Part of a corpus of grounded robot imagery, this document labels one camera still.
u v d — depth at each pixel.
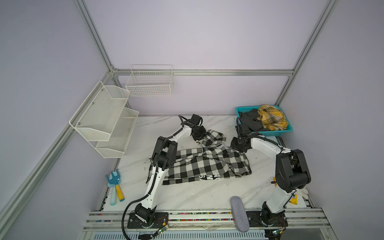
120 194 0.81
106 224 0.73
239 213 0.73
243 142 0.70
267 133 1.01
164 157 0.63
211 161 0.91
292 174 0.48
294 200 0.78
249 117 1.11
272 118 1.04
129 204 0.71
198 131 0.93
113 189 0.83
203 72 0.93
